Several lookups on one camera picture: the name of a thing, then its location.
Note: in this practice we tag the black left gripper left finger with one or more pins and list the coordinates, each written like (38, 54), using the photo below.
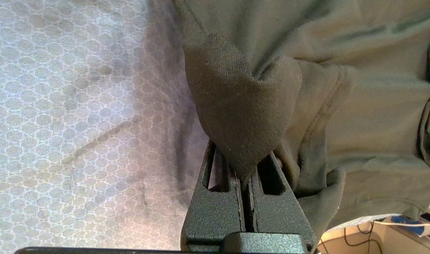
(215, 215)

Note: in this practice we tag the blue power adapter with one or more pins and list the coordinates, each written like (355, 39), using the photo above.
(409, 222)

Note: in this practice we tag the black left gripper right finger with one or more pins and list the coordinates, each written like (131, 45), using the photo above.
(278, 215)

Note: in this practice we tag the black moon print t-shirt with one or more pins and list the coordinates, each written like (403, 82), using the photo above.
(359, 123)

